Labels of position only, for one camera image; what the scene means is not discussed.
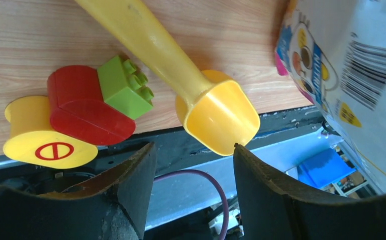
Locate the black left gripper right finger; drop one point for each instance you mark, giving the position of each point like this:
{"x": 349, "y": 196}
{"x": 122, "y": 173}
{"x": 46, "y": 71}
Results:
{"x": 276, "y": 206}

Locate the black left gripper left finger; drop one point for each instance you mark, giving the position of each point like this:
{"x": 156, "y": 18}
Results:
{"x": 110, "y": 206}

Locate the yellow plastic scoop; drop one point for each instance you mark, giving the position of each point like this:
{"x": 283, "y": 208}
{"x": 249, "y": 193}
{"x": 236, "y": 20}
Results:
{"x": 210, "y": 105}

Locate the pet food bag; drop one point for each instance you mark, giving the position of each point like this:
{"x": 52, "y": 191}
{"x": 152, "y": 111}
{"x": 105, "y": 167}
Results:
{"x": 335, "y": 52}

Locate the blue plastic bin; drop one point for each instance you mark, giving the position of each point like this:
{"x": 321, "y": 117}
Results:
{"x": 322, "y": 169}

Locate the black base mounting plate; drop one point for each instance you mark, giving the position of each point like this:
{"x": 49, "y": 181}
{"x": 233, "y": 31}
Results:
{"x": 175, "y": 148}

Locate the red yellow green toy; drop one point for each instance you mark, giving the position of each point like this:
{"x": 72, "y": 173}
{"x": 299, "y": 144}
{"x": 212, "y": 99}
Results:
{"x": 84, "y": 108}

